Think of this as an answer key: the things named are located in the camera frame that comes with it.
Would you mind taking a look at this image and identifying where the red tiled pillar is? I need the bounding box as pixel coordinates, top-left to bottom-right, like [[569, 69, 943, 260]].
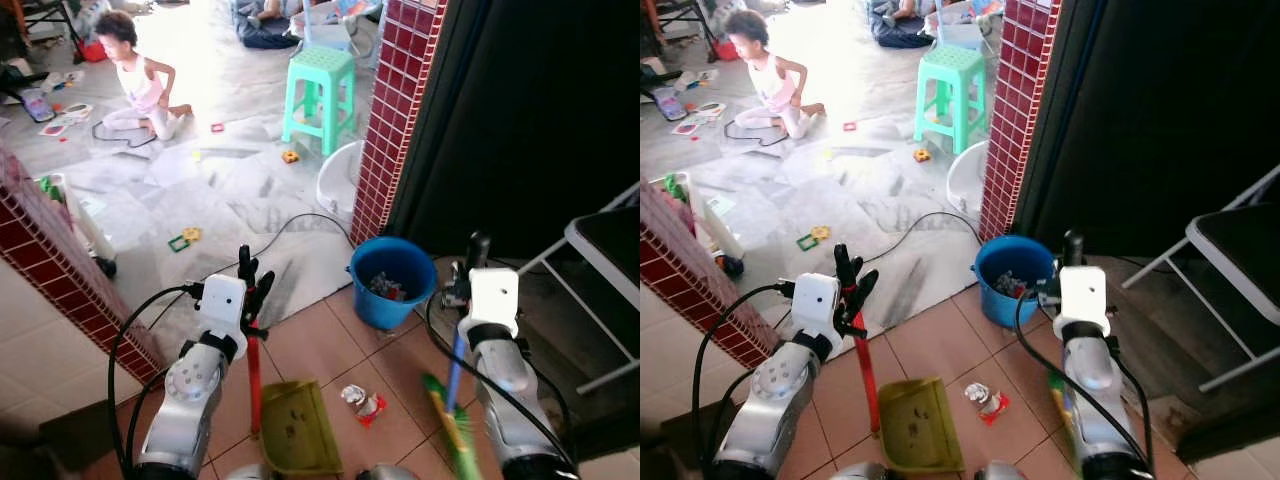
[[349, 0, 452, 248], [978, 0, 1064, 243]]

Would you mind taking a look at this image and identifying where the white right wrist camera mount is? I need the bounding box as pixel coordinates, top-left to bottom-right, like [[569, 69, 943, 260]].
[[1054, 264, 1112, 339], [467, 266, 521, 338]]

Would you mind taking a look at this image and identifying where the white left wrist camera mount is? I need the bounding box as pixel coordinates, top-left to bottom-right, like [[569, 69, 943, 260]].
[[196, 274, 249, 347], [789, 272, 844, 347]]

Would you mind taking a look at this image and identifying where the looped black cable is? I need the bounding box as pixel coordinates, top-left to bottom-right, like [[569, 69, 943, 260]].
[[91, 117, 160, 150], [724, 117, 792, 148]]

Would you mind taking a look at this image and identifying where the white plastic basin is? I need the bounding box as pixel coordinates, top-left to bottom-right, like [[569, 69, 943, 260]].
[[315, 139, 367, 217], [944, 139, 992, 217]]

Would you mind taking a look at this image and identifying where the crumpled silver red wrapper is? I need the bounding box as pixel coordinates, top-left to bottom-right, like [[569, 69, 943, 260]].
[[964, 382, 1012, 427], [339, 384, 388, 429]]

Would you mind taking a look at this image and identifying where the mint green plastic stool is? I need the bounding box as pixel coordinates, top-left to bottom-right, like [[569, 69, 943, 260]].
[[281, 44, 358, 157], [912, 43, 990, 155]]

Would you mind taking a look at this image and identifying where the grey metal folding chair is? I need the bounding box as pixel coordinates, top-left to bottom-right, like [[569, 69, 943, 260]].
[[1120, 165, 1280, 393], [516, 184, 641, 397]]

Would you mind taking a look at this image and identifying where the red tiled low wall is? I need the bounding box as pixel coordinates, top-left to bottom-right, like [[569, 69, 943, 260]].
[[640, 178, 791, 369], [0, 145, 168, 384]]

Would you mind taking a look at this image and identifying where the white plastic storage rack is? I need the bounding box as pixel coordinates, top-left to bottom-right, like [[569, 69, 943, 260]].
[[658, 171, 743, 267], [38, 171, 117, 269]]

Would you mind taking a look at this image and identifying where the green broom with blue handle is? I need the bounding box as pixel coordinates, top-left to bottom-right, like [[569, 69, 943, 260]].
[[420, 322, 483, 480], [1045, 370, 1086, 477]]

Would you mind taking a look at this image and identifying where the olive dustpan with red handle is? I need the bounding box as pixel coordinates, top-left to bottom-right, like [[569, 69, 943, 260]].
[[245, 322, 345, 477], [845, 284, 967, 474]]

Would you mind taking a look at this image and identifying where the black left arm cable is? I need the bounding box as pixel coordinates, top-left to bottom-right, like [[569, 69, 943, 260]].
[[106, 284, 203, 477], [689, 283, 794, 477]]

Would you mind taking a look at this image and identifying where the child in white top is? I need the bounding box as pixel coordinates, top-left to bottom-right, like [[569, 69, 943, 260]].
[[721, 9, 827, 140], [94, 11, 194, 142]]

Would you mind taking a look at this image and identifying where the blue plastic bucket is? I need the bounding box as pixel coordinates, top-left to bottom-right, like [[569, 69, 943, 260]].
[[972, 234, 1059, 330], [347, 236, 439, 332]]

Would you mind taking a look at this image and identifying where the open picture book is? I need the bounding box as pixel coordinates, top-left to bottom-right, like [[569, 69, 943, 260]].
[[38, 100, 97, 139], [671, 100, 729, 137]]

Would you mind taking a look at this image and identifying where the person lying in dark clothes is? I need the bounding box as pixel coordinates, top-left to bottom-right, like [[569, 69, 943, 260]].
[[867, 0, 943, 50], [231, 0, 303, 50]]

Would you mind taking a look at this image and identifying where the long black floor cable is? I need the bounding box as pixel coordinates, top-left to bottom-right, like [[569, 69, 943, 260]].
[[205, 211, 355, 283], [862, 209, 983, 266]]

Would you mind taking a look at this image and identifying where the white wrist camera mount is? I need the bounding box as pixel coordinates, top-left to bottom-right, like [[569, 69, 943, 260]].
[[789, 272, 844, 347], [196, 274, 249, 347], [467, 266, 521, 338], [1054, 264, 1112, 339]]

